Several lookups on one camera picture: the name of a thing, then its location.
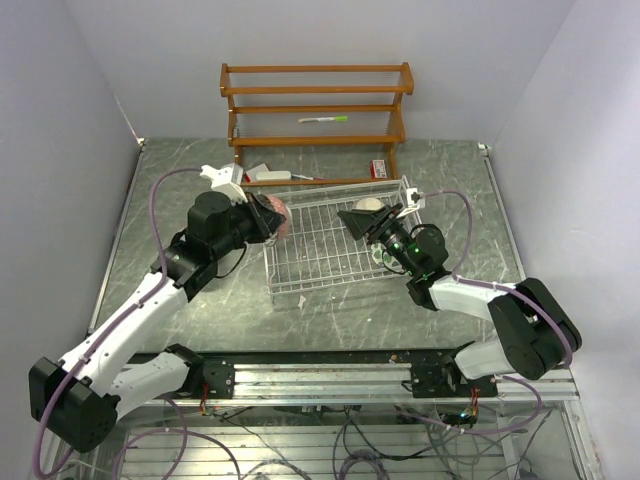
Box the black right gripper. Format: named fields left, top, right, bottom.
left=339, top=203, right=420, bottom=275

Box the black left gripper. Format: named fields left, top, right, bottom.
left=211, top=189, right=285, bottom=259

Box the purple pattern cream bowl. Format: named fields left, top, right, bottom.
left=354, top=197, right=385, bottom=212

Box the green leaf pattern bowl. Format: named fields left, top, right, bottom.
left=370, top=243, right=395, bottom=267

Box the white wire dish rack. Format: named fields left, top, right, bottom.
left=263, top=178, right=409, bottom=296

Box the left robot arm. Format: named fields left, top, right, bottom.
left=28, top=191, right=291, bottom=453

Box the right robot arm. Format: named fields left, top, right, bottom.
left=338, top=205, right=582, bottom=396

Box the wooden shelf rack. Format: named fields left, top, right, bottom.
left=219, top=62, right=415, bottom=179

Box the white rectangular eraser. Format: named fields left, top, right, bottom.
left=256, top=171, right=291, bottom=182

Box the red tipped pen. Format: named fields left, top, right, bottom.
left=291, top=173, right=322, bottom=181

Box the red white small box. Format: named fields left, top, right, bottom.
left=370, top=159, right=388, bottom=179

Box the green capped marker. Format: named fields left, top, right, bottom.
left=298, top=115, right=348, bottom=124

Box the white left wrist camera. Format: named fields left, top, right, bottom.
left=200, top=163, right=248, bottom=205

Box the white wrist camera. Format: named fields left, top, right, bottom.
left=398, top=188, right=426, bottom=218
left=200, top=163, right=248, bottom=205

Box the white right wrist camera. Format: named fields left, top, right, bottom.
left=398, top=188, right=426, bottom=218

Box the aluminium mounting rail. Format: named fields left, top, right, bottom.
left=49, top=359, right=581, bottom=406

